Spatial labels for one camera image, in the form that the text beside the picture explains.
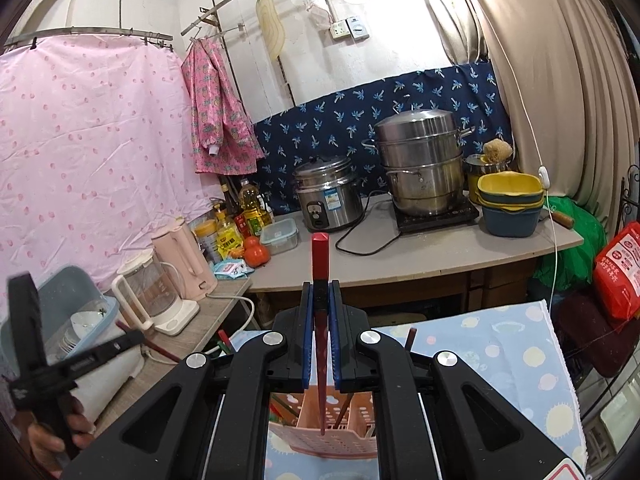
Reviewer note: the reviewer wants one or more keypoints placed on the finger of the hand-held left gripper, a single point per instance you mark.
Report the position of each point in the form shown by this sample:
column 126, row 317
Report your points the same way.
column 100, row 352

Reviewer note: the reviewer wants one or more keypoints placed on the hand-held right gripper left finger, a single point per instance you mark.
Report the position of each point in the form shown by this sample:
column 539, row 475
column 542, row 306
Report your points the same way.
column 309, row 340

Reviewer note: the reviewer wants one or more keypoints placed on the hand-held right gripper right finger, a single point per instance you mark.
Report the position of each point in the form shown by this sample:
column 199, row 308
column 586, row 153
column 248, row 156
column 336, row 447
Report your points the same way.
column 334, row 340

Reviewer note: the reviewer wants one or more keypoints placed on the dark red chopstick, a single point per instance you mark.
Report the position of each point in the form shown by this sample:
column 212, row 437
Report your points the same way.
column 162, row 353

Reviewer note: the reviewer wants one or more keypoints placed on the pink utensil basket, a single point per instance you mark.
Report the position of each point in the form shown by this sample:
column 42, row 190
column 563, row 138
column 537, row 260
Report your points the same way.
column 310, row 440

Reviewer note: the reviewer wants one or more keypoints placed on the person's left hand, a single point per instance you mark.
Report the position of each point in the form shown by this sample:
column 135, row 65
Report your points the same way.
column 82, row 425

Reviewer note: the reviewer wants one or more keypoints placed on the white bowl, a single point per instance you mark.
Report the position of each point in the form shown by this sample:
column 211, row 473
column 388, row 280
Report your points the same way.
column 87, row 324

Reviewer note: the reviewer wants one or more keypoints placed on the stack of white plates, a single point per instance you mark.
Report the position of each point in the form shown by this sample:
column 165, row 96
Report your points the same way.
column 67, row 344

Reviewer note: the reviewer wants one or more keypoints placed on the white towel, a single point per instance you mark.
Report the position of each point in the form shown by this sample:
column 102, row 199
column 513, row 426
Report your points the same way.
column 110, row 390

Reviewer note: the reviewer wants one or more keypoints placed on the blue dish rack with dishes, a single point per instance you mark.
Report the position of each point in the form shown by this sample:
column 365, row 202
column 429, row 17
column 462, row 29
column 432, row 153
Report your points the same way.
column 65, row 290

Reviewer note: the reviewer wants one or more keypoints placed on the brown chopstick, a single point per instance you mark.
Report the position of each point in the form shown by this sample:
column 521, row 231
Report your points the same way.
column 410, row 337
column 343, row 410

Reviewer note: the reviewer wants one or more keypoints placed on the white glass kettle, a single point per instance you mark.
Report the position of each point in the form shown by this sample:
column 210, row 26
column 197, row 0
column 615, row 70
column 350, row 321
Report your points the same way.
column 150, row 290

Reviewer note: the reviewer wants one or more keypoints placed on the green chopstick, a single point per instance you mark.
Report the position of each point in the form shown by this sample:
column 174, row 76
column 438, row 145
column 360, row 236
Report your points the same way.
column 226, row 349

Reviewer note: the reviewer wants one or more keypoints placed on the large red tomato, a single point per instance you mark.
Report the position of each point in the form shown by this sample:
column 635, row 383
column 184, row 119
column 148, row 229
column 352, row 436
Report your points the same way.
column 257, row 256

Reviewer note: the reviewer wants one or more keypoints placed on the blue white snack packet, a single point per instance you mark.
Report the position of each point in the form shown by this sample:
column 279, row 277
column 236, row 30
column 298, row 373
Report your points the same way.
column 230, row 270

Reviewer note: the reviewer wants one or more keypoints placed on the clear food container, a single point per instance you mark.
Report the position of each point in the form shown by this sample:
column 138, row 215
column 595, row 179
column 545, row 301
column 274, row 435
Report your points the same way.
column 279, row 237

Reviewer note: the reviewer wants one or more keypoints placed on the small red tomato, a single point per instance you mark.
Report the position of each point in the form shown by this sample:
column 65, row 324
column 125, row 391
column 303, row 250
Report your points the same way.
column 251, row 242

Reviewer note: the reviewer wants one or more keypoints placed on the pink electric kettle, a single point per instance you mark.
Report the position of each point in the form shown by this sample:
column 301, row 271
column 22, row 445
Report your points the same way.
column 180, row 260

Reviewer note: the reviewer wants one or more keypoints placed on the yellow seasoning packet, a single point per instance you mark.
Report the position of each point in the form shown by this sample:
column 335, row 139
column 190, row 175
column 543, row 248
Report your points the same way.
column 229, row 241

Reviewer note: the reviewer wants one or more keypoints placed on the yellow lid can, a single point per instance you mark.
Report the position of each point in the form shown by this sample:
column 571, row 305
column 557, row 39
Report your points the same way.
column 206, row 240

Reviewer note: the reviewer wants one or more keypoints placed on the steel rice cooker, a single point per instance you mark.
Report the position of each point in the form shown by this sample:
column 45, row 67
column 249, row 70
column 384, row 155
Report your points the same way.
column 330, row 195

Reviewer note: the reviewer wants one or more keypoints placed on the cooking oil bottle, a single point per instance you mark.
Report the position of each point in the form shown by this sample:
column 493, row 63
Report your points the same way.
column 251, row 205

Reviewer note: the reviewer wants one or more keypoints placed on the black induction cooktop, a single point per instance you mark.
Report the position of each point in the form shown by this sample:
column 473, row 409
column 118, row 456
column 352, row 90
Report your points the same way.
column 440, row 222

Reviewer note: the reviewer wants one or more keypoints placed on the dark sauce bottle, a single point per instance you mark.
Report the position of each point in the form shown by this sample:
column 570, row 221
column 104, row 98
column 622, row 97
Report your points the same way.
column 230, row 200

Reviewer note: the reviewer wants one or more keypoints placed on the blue printed tablecloth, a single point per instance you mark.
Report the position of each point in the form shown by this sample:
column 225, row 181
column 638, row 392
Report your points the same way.
column 500, row 350

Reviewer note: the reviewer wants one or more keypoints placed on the pink dotted sheet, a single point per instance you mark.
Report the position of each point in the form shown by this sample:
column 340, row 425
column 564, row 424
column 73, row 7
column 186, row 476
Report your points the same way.
column 90, row 150

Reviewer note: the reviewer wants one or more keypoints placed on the steel steamer pot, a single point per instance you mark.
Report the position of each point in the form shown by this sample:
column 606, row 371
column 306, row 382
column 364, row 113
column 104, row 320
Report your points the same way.
column 420, row 160

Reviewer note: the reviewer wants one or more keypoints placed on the large blue bowl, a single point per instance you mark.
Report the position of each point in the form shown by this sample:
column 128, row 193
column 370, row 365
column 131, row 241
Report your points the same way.
column 510, row 222

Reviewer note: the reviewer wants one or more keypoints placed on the small steel pot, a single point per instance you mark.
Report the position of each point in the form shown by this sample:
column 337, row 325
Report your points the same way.
column 472, row 175

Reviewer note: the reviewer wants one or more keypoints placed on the navy leaf print cloth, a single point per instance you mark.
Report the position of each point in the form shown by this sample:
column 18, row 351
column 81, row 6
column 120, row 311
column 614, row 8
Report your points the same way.
column 325, row 125

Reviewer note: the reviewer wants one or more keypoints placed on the yellow bowl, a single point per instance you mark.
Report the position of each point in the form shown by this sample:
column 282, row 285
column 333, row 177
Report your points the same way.
column 510, row 182
column 537, row 205

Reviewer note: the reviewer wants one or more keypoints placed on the pink pineapple print garment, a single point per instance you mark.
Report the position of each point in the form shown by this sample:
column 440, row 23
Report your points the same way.
column 220, row 110

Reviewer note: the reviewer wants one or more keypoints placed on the tan sponge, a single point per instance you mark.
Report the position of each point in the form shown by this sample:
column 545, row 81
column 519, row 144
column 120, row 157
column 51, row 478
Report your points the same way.
column 497, row 151

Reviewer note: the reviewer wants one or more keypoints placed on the green plastic bag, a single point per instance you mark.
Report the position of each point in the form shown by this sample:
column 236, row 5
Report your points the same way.
column 575, row 250

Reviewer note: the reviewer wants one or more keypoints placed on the dark maroon cushion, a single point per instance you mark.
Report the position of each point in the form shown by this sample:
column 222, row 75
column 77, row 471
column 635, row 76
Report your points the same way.
column 595, row 335

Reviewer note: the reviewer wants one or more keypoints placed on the red rice bag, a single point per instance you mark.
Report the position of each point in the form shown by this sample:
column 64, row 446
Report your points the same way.
column 620, row 270

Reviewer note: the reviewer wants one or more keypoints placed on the cream hanging board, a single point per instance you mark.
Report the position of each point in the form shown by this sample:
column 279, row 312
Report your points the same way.
column 271, row 25

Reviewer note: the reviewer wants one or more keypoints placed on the black metal chair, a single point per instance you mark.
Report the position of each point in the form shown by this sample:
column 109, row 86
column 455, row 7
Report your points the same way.
column 630, row 195

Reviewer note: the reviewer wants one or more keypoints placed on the beige curtain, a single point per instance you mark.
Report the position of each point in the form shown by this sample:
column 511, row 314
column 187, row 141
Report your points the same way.
column 565, row 70

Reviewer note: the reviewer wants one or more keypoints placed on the white wall socket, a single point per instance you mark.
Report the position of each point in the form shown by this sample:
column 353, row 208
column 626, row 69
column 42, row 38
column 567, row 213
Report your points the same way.
column 340, row 30

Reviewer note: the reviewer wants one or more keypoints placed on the white wall switch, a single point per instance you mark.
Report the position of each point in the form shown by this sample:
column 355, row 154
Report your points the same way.
column 359, row 28

